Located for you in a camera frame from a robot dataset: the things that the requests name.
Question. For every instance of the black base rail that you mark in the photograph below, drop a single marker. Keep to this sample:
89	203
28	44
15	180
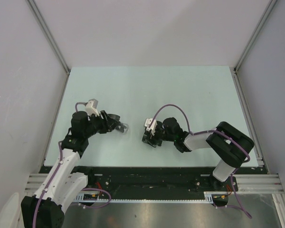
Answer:
154	183

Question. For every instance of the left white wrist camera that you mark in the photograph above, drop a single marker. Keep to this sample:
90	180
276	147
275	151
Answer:
91	107

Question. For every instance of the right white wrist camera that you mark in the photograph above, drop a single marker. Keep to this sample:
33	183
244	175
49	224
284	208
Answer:
150	125

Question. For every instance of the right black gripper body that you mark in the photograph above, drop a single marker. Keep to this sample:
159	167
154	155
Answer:
159	133

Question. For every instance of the left aluminium frame post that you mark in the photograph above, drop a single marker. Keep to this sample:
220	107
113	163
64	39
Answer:
48	34

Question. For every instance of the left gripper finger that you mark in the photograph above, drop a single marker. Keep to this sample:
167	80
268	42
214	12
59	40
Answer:
119	126
109	117

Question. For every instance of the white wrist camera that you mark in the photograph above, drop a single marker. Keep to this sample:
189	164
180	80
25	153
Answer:
150	125
91	107

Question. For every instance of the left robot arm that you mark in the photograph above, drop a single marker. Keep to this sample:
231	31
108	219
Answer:
46	208

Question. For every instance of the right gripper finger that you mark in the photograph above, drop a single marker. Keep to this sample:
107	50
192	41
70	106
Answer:
154	142
146	137

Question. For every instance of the slotted cable duct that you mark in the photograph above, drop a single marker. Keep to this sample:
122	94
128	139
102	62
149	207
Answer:
88	200

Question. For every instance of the right aluminium frame post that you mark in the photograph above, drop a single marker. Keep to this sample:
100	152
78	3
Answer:
256	32

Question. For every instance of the aluminium side rail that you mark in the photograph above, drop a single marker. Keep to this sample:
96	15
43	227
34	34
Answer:
248	119

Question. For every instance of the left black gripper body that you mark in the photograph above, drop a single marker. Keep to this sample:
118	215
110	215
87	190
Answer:
96	124

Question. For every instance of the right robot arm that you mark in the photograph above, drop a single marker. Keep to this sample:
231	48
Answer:
230	144

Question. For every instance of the aluminium frame post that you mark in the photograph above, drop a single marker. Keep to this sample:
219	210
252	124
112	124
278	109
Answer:
48	34
256	32

